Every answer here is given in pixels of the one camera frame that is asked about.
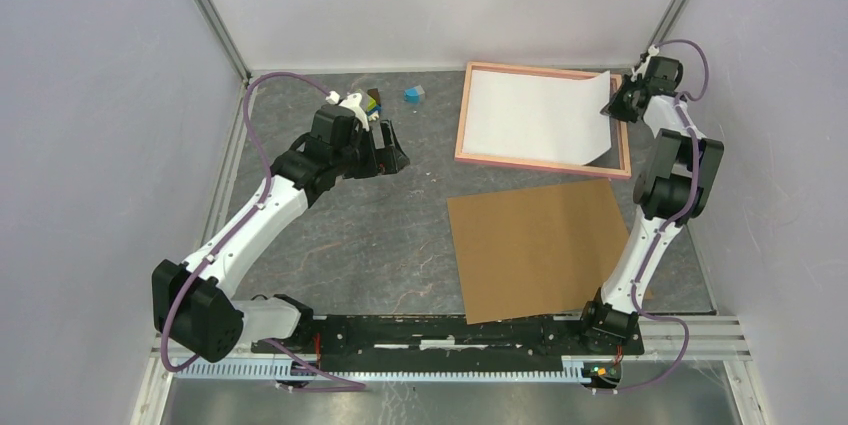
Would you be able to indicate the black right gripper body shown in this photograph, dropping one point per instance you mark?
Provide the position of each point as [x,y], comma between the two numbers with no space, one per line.
[619,105]

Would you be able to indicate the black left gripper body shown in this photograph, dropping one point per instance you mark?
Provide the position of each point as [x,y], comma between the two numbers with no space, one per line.
[345,156]

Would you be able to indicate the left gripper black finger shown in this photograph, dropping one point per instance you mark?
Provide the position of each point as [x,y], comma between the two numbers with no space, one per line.
[379,169]
[391,154]

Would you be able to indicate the mountain landscape photo print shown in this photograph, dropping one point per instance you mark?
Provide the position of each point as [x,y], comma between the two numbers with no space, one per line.
[520,116]

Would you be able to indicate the brown cardboard backing board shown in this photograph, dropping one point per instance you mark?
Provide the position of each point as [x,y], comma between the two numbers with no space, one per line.
[535,251]

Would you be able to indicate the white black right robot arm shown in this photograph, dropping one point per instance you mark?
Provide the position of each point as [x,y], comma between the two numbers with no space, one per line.
[673,188]

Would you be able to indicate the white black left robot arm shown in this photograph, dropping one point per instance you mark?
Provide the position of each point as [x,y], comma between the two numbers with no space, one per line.
[193,302]

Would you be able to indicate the blue green toy car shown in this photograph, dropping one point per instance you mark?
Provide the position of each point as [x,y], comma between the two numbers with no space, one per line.
[371,108]

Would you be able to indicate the blue grey toy block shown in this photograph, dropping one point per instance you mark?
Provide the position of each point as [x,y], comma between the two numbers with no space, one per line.
[414,95]

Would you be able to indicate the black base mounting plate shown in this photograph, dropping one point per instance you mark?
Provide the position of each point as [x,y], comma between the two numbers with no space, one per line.
[448,343]

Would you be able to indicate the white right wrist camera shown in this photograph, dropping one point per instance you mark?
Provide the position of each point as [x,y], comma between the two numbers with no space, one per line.
[639,70]

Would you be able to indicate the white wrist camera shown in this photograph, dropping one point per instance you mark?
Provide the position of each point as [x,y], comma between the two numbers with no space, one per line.
[639,70]
[353,102]

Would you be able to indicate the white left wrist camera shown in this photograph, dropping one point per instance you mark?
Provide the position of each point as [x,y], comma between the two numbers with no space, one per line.
[353,102]

